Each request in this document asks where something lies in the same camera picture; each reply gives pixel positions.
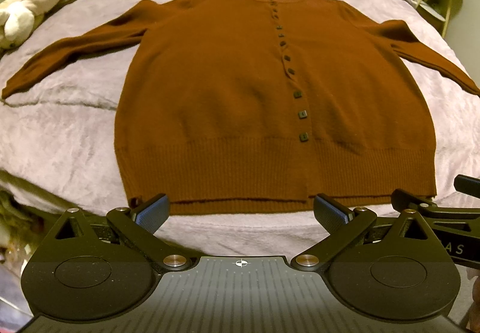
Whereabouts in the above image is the purple bed sheet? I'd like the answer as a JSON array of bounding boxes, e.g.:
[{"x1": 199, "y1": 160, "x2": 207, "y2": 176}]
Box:
[{"x1": 0, "y1": 0, "x2": 480, "y2": 255}]

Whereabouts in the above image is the person's right hand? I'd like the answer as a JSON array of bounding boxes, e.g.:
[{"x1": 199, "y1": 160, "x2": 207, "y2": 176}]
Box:
[{"x1": 467, "y1": 269, "x2": 480, "y2": 332}]

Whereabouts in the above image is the brown knit cardigan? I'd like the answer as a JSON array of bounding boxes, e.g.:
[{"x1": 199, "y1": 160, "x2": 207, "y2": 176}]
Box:
[{"x1": 1, "y1": 0, "x2": 479, "y2": 215}]

